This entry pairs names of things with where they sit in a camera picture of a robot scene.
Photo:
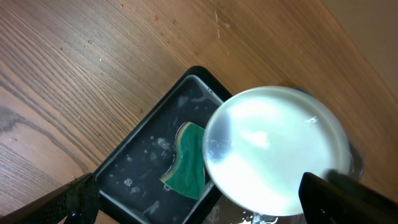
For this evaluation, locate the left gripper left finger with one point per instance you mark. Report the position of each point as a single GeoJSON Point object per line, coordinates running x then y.
{"type": "Point", "coordinates": [75, 202]}

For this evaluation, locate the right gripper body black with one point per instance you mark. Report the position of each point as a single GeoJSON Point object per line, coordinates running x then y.
{"type": "Point", "coordinates": [358, 191]}

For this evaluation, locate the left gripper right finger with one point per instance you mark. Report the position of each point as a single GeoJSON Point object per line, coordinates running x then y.
{"type": "Point", "coordinates": [322, 202]}

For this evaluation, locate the white plate top stained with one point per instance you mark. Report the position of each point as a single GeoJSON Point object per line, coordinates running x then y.
{"type": "Point", "coordinates": [273, 149]}

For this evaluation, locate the green and yellow sponge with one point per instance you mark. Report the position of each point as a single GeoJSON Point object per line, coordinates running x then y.
{"type": "Point", "coordinates": [186, 175]}

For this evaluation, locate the small black sponge tray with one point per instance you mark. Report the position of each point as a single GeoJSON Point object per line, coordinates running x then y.
{"type": "Point", "coordinates": [129, 179]}

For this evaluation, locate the large dark brown tray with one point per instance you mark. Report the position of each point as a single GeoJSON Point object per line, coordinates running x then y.
{"type": "Point", "coordinates": [357, 161]}

